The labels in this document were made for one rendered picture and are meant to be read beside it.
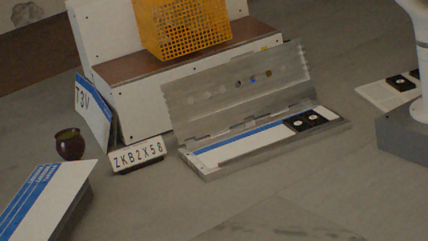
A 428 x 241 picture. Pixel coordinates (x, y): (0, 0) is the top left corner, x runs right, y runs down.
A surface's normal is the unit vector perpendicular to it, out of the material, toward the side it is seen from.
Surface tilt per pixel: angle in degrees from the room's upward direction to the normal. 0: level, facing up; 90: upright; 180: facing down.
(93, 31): 90
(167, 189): 0
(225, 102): 77
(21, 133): 0
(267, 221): 0
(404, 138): 90
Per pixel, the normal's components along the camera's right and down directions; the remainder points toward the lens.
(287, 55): 0.33, 0.10
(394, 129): -0.80, 0.38
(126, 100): 0.39, 0.32
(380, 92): -0.19, -0.89
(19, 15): 0.57, 0.25
